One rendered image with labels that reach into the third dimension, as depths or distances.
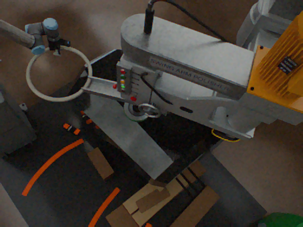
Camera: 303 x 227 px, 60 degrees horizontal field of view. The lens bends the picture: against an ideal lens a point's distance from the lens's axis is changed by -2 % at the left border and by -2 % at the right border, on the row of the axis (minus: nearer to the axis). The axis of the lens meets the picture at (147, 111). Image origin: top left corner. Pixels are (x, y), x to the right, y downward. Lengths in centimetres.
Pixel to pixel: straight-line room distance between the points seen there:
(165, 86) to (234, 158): 166
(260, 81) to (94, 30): 264
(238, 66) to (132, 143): 108
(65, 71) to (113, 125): 131
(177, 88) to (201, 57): 30
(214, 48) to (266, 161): 201
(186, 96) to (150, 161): 72
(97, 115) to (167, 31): 111
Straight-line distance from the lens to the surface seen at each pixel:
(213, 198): 270
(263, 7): 183
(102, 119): 218
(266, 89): 127
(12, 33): 183
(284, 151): 328
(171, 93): 150
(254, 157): 309
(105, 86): 202
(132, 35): 130
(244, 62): 134
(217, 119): 166
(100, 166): 260
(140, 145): 203
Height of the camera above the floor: 265
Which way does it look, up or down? 64 degrees down
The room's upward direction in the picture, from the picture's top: 12 degrees clockwise
